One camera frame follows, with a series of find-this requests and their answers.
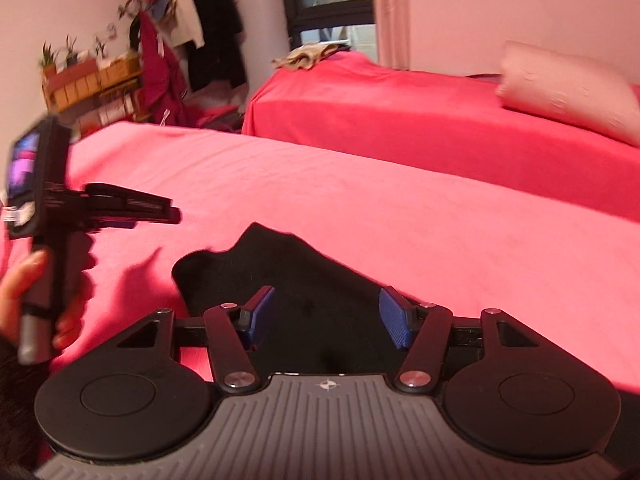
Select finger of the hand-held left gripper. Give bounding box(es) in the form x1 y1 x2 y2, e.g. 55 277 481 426
90 205 182 232
82 182 174 210

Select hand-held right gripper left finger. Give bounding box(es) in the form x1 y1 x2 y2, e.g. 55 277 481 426
107 285 277 396

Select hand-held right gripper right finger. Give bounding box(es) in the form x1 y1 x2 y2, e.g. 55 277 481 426
378 285 556 396

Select black pants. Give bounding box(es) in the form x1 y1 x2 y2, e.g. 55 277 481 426
171 222 426 377

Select person's left hand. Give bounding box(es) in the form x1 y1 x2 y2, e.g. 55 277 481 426
0 250 87 352

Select pink bed blanket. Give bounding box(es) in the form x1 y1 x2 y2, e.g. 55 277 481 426
0 120 640 397

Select pile of red clothes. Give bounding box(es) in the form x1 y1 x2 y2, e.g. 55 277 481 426
191 104 247 134

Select wooden shelf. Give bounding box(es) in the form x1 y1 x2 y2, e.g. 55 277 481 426
41 54 147 113

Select red hanging garment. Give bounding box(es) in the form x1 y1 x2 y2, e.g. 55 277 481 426
138 11 190 127

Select small potted plant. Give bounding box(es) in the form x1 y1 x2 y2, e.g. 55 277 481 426
61 34 82 67
39 41 60 71

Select black hanging coat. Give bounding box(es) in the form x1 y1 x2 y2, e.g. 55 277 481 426
186 0 249 95

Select blue hanging garment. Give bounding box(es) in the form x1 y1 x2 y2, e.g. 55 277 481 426
146 0 175 25

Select white hanging garment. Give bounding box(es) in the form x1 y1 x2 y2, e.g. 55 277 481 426
167 0 207 50

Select red bed cover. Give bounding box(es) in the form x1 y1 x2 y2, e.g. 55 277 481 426
242 50 640 224

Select beige crumpled cloth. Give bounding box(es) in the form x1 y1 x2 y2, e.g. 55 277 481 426
271 43 342 73

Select dark framed window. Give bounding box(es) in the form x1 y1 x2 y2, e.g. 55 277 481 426
278 0 379 60

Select pink pillow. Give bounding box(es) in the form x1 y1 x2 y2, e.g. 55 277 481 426
495 40 640 149

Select pink curtain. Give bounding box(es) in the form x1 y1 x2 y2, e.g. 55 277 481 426
369 0 413 72

